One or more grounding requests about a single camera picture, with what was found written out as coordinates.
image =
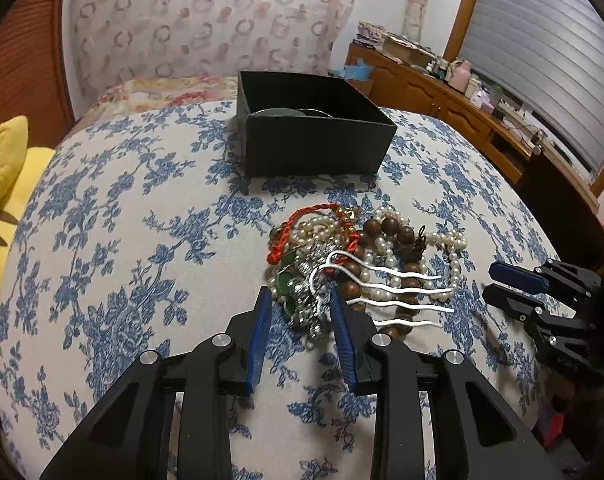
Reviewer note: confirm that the grey-green jade bangle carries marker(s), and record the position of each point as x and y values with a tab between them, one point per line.
277	111

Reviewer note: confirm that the dark chair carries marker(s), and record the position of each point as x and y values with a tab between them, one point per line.
557	205

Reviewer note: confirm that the silver ornament cluster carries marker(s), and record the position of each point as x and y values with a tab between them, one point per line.
309	305

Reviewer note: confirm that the wooden slatted wardrobe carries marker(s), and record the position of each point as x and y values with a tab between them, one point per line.
27	65

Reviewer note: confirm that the grey window blind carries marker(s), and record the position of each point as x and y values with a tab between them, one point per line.
547	45

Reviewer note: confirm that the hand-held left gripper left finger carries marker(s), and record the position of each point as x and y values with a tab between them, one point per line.
260	340

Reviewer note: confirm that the wooden cabinet desk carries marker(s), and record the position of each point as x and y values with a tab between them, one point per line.
432	92

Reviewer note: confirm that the yellow plush toy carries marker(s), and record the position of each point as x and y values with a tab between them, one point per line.
4	200

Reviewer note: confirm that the floral patchwork quilt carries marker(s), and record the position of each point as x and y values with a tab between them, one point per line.
172	92

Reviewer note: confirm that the green jade pendant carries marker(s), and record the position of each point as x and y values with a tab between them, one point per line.
286	280

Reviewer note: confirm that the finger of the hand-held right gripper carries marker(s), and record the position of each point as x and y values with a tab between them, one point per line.
512	304
514	276

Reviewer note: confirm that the pink cup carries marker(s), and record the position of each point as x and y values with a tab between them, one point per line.
459	75

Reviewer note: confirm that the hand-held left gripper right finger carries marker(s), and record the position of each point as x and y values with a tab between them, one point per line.
343	341

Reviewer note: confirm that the thin silver bangle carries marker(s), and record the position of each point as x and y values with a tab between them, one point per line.
316	111

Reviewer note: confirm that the light blue cloth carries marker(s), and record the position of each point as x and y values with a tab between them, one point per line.
354	70

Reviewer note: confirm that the black cardboard box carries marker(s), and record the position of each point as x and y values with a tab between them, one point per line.
312	135

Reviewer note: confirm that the silver wavy hair fork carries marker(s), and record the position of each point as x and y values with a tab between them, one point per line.
407	291

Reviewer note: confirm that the stack of books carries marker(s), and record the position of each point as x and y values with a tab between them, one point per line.
397	42

